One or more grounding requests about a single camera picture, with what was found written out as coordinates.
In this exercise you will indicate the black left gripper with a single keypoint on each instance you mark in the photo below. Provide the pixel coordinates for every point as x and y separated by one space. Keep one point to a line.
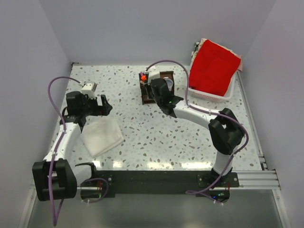
104 109

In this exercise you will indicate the brown wooden desk organizer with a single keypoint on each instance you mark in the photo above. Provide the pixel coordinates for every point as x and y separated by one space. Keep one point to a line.
146 92

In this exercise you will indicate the clear jar of paperclips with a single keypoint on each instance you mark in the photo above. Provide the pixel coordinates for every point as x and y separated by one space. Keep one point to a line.
170 84

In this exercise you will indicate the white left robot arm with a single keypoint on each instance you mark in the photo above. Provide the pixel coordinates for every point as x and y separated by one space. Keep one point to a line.
54 174

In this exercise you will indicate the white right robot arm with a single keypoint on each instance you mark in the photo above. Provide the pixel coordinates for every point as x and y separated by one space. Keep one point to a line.
225 130

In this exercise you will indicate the white folded towel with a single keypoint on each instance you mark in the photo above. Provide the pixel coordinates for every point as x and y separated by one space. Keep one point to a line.
101 136

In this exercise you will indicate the white plastic basket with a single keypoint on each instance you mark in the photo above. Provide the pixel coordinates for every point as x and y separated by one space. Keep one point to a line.
215 98

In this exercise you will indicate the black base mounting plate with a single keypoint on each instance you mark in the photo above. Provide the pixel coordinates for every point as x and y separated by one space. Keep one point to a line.
107 184

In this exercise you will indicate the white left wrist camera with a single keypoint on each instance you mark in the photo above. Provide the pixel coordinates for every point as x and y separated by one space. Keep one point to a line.
89 89

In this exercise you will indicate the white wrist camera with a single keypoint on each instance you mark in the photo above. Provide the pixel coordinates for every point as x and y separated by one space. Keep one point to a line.
89 89
152 73

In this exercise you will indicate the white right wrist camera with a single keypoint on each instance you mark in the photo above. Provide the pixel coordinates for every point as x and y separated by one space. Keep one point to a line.
152 73

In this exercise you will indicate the aluminium frame rail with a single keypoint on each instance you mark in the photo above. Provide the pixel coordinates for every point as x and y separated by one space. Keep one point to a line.
264 179

